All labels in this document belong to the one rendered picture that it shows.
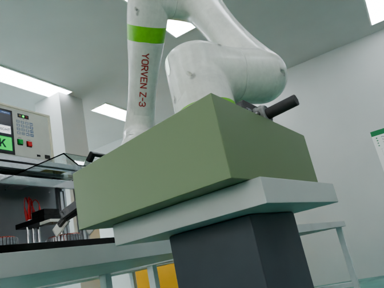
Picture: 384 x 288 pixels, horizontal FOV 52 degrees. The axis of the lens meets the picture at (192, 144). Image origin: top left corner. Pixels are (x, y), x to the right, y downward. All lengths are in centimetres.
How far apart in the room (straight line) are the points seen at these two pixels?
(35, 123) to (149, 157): 102
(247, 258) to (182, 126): 24
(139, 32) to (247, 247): 73
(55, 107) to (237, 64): 508
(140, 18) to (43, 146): 67
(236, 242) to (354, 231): 543
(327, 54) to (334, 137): 131
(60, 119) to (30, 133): 413
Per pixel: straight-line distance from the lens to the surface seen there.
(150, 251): 126
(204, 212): 62
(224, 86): 82
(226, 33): 104
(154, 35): 118
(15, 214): 159
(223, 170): 54
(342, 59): 649
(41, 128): 162
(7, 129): 152
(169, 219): 66
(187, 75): 82
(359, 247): 608
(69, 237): 132
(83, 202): 75
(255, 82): 88
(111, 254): 113
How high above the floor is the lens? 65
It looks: 17 degrees up
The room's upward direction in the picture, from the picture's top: 12 degrees counter-clockwise
